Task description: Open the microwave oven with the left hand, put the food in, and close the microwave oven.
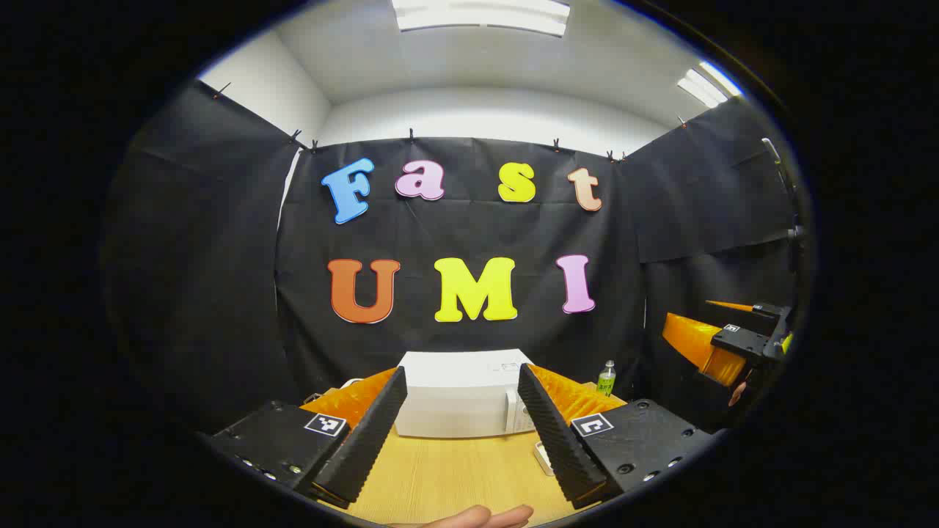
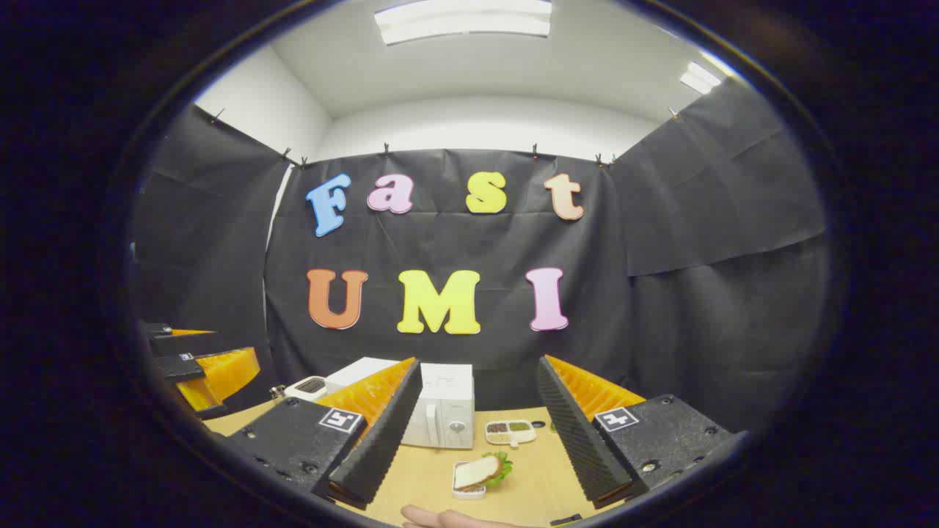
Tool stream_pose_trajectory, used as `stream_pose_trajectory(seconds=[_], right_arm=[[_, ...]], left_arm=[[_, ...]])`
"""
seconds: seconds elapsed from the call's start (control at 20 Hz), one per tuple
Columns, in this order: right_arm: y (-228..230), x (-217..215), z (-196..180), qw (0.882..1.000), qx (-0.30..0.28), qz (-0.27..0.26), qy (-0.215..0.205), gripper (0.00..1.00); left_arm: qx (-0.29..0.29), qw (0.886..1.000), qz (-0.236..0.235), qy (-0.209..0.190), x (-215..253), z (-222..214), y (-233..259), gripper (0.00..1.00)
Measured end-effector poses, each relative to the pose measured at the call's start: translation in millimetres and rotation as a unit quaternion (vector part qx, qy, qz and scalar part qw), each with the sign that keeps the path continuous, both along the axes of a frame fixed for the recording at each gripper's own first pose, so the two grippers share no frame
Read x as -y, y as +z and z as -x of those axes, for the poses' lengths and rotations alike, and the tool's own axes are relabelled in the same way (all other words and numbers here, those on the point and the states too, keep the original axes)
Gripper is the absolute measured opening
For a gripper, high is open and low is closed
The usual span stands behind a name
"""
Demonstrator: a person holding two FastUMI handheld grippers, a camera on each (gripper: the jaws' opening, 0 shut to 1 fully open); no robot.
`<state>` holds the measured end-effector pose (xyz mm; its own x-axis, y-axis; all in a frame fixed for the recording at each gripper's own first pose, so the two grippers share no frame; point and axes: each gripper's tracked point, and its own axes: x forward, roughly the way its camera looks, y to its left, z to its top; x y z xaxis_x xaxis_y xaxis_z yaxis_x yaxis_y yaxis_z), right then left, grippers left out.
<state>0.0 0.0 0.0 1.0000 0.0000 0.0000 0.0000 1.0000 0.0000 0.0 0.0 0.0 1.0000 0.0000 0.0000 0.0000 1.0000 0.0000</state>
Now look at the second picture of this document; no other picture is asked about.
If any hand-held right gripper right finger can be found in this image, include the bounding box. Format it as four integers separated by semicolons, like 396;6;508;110
537;356;740;509

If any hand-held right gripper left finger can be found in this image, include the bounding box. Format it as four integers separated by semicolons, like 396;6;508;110
226;357;423;510

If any white microwave oven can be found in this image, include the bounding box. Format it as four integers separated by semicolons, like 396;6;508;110
326;357;475;450

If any bread and lettuce sandwich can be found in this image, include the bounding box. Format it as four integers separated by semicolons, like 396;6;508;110
453;452;514;492

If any white rectangular food container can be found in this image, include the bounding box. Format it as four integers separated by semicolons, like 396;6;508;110
451;461;489;501

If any white divided seasoning dish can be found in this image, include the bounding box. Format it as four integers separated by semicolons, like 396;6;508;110
485;419;538;449

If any white toaster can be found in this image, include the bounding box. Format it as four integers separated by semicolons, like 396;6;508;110
284;375;329;403

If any small ceiling light panel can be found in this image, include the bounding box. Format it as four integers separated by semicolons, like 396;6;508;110
679;62;724;95

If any long ceiling light panel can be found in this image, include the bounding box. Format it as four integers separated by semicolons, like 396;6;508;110
374;0;552;46

